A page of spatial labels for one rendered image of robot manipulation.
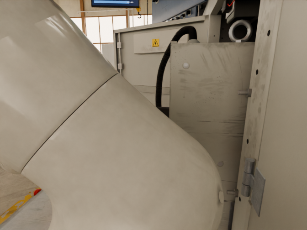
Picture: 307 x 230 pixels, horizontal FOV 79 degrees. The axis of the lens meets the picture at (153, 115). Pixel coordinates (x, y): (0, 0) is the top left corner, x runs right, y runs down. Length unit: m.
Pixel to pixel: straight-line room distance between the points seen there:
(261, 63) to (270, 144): 0.13
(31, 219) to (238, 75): 0.77
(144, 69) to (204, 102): 0.82
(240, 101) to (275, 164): 0.20
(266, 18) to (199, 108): 0.18
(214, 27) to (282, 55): 0.74
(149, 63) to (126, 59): 0.19
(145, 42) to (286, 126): 1.00
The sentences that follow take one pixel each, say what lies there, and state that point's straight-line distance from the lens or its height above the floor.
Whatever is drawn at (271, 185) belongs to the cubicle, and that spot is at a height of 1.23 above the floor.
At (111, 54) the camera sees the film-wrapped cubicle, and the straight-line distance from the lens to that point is 8.18.
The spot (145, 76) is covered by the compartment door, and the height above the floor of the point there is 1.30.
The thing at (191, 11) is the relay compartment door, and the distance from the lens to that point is 1.82.
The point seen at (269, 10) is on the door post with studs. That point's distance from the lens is 0.32.
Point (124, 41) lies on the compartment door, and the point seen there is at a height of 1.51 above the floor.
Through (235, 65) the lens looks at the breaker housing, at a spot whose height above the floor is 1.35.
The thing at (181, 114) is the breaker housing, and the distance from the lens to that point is 0.38.
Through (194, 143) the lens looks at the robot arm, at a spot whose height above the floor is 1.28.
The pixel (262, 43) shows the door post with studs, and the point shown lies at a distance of 0.32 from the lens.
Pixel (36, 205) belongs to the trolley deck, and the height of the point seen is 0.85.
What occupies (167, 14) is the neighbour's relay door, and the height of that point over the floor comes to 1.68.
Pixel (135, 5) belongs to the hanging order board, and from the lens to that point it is 5.63.
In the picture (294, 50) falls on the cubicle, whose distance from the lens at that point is 0.20.
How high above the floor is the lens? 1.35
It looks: 14 degrees down
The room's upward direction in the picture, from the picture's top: straight up
